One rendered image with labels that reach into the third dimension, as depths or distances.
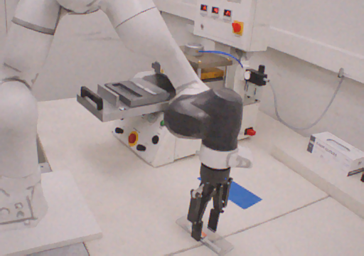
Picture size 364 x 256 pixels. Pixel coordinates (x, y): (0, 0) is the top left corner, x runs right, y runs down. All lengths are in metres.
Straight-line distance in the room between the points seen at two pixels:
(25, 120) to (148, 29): 0.34
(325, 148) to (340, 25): 0.55
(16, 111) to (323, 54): 1.28
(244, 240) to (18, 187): 0.64
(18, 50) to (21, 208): 0.42
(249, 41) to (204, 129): 0.70
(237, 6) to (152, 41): 0.72
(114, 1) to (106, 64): 2.10
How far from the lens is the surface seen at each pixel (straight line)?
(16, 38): 0.88
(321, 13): 1.74
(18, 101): 0.84
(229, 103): 0.81
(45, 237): 1.01
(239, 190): 1.28
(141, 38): 0.82
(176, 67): 0.92
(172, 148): 1.35
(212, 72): 1.45
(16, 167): 0.98
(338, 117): 1.70
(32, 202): 1.03
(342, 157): 1.45
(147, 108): 1.29
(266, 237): 1.10
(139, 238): 1.03
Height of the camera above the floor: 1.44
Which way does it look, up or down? 24 degrees down
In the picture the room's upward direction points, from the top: 6 degrees clockwise
